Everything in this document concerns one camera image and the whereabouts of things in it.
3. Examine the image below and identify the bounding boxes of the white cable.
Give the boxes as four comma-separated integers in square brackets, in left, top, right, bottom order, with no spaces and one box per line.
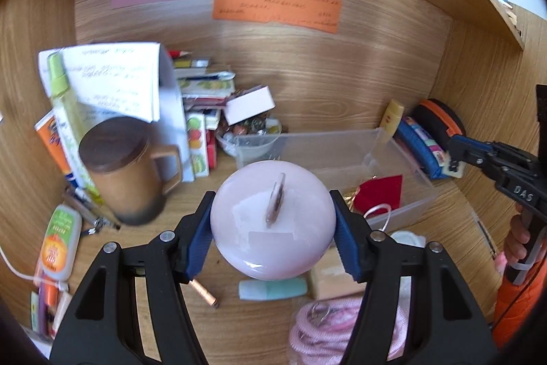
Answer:
[0,247,69,293]

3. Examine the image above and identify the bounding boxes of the wooden desktop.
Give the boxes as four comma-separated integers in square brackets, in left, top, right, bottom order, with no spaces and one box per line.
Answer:
[26,130,505,365]

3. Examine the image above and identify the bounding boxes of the orange marker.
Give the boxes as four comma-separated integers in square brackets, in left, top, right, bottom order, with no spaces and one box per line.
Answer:
[39,284,61,339]

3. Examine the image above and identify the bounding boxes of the white handwritten paper sheets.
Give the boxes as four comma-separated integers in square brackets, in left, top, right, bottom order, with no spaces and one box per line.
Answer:
[38,43,191,183]

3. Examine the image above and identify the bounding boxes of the clear bowl of beads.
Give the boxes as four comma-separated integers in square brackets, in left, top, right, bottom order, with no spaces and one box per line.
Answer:
[216,115,283,158]

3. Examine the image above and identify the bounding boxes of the white plastic cup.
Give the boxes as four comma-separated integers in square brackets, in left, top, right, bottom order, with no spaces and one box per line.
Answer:
[389,230,428,250]

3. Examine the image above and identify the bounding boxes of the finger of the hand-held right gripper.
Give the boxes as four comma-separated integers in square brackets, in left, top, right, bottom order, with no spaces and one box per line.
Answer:
[446,134,498,175]

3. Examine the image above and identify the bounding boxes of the fruit print box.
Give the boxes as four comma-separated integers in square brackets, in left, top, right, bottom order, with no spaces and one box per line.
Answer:
[186,110,211,178]

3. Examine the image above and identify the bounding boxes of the orange paper note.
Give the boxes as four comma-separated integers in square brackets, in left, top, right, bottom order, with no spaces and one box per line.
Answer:
[212,0,343,34]

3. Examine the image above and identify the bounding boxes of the orange and white box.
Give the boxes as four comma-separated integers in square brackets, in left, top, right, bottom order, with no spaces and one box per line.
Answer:
[34,110,80,188]

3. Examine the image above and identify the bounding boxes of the red cloth pouch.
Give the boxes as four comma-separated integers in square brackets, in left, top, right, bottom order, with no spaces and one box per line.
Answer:
[354,174,404,216]

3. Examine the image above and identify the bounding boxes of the red box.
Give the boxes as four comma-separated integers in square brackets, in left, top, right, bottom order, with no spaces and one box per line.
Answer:
[206,115,219,171]

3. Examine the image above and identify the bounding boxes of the small white box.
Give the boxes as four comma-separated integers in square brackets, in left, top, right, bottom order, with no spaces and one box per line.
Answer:
[224,85,275,125]

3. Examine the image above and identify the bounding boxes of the yellow tube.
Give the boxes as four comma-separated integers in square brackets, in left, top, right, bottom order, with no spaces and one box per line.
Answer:
[382,99,405,143]

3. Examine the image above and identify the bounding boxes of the person's right hand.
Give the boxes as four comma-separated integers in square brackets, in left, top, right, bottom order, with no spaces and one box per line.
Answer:
[496,213,535,276]

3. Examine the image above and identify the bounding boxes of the pink rope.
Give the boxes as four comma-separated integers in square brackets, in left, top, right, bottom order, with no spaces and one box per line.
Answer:
[288,297,411,365]

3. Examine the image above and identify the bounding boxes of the clear plastic storage box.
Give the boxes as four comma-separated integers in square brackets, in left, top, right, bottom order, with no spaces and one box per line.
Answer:
[234,128,437,230]

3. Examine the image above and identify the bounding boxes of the beige tape roll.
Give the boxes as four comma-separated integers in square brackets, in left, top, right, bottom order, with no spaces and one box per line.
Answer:
[308,249,364,299]

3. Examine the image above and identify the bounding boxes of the pink round jar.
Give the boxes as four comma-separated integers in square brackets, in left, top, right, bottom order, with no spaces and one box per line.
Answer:
[209,160,337,281]

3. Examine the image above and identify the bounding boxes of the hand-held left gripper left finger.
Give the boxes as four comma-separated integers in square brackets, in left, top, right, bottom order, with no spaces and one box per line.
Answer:
[49,191,216,365]

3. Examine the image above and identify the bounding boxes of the copper metal tube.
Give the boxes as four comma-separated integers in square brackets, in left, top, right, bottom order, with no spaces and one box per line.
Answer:
[189,280,221,309]

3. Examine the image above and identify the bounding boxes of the teal and white small tube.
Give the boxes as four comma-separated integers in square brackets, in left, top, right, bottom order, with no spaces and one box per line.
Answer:
[238,277,307,301]

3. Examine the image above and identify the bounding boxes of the metal binder clips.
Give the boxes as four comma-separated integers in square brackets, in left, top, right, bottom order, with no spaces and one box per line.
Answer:
[64,185,122,237]

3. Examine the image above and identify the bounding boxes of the blue pencil case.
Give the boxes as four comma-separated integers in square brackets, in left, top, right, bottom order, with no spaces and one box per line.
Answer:
[395,116,454,180]

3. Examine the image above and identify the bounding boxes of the white bottle with orange label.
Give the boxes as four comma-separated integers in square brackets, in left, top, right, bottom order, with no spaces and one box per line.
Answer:
[40,205,83,280]

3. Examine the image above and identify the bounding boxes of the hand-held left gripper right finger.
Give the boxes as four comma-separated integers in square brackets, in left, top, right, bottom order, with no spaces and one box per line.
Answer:
[329,190,498,365]

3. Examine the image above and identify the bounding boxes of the white ribbon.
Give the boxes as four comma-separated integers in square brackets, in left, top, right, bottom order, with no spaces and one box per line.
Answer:
[363,203,393,233]

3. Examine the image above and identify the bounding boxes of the black and orange zip case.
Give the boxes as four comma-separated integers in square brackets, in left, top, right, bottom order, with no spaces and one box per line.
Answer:
[412,99,466,152]

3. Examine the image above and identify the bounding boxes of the stack of books and packets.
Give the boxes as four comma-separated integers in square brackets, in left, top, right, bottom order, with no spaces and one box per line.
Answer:
[169,49,238,109]

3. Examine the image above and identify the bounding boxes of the brown lidded mug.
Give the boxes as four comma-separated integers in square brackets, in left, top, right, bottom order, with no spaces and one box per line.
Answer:
[78,116,184,226]

